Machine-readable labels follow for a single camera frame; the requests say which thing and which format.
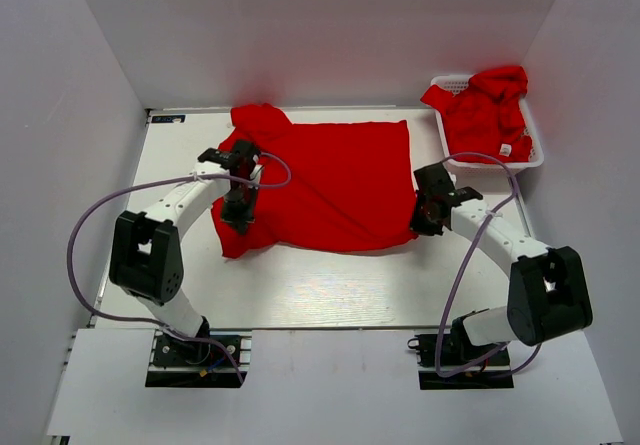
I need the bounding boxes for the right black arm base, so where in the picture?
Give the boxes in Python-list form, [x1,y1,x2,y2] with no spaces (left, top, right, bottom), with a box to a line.
[407,333,514,391]

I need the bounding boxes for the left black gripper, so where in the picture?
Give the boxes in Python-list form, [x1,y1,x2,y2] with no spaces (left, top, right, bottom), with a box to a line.
[219,182,258,235]

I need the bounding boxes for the red t shirts in basket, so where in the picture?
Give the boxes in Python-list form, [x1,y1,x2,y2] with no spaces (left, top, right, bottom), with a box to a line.
[421,66,533,164]

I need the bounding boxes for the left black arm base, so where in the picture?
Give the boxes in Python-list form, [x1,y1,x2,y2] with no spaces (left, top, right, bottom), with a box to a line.
[145,332,251,389]

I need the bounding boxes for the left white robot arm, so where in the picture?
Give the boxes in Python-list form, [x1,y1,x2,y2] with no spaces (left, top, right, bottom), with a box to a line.
[109,140,261,364]

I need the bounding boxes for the blue table label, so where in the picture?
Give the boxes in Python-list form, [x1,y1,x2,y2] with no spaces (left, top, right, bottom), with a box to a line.
[151,115,186,124]

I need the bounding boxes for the white plastic basket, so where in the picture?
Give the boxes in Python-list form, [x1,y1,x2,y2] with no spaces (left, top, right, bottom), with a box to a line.
[429,73,546,179]

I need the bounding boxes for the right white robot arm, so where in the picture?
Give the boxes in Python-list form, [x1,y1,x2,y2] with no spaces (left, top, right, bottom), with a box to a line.
[410,163,593,364]

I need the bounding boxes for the red t shirt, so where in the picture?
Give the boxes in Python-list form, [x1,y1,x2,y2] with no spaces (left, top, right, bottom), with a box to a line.
[211,104,417,259]

